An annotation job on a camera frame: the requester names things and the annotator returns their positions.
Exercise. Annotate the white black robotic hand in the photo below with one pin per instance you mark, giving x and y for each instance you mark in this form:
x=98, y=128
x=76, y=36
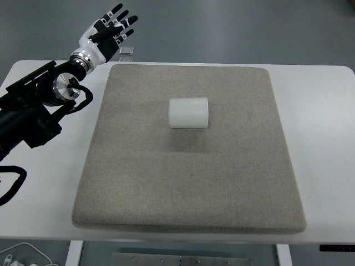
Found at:
x=100, y=42

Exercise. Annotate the white cup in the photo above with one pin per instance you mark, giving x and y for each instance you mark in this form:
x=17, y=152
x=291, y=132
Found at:
x=188, y=113

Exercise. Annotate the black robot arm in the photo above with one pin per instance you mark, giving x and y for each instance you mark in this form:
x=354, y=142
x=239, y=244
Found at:
x=34, y=105

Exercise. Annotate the upper metal floor plate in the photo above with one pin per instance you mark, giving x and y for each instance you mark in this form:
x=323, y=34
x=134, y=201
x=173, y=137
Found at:
x=126, y=50

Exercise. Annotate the metal floor plate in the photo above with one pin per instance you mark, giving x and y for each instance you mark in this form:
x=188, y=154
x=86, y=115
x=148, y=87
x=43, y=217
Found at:
x=126, y=50
x=126, y=59

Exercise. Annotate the lower metal floor plate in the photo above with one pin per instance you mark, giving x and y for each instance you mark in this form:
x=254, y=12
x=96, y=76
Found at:
x=126, y=59

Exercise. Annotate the beige felt mat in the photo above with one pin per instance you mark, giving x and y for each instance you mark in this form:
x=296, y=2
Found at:
x=236, y=176

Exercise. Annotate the left white table leg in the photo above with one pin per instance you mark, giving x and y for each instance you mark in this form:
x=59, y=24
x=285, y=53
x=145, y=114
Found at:
x=74, y=253

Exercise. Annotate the white table leg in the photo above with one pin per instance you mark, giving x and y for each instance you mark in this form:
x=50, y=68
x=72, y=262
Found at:
x=284, y=255
x=74, y=253

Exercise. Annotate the right white table leg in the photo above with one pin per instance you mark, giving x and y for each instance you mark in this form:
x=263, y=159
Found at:
x=284, y=255

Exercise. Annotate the black table control panel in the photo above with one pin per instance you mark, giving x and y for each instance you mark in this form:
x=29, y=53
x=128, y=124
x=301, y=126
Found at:
x=337, y=248

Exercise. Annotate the grey metal base plate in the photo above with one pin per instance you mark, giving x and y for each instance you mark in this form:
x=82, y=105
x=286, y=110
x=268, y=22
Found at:
x=173, y=260

